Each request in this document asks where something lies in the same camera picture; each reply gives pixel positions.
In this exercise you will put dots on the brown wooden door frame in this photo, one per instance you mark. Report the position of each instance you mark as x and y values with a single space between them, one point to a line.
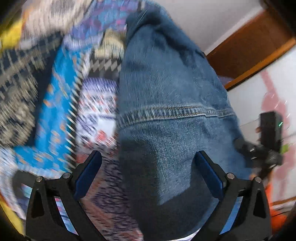
254 46

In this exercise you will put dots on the blue denim jacket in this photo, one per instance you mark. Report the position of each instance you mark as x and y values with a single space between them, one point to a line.
171 105

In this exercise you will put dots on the yellow printed blanket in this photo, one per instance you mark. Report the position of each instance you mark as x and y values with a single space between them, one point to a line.
11 35

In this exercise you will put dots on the blue patchwork bedspread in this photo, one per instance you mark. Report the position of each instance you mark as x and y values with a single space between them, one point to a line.
78 116

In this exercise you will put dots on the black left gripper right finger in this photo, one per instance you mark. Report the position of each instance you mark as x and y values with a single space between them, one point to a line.
242 212

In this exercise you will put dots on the pink heart wall decoration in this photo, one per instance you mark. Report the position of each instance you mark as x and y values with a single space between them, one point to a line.
282 176

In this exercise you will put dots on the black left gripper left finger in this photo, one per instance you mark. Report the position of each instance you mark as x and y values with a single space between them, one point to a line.
54 211

